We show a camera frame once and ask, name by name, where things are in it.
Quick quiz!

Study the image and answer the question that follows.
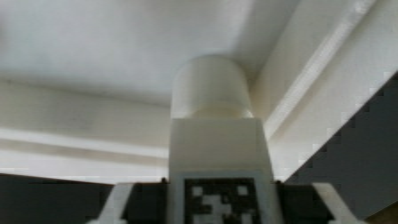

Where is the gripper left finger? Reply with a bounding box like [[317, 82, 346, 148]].
[[88, 181, 170, 224]]

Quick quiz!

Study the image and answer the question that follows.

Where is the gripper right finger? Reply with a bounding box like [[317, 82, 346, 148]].
[[278, 183, 356, 224]]

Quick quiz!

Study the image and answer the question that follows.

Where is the white table leg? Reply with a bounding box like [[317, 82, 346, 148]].
[[168, 56, 283, 224]]

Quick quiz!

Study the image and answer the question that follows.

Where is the white square table top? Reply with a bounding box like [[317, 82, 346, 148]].
[[0, 0, 398, 183]]

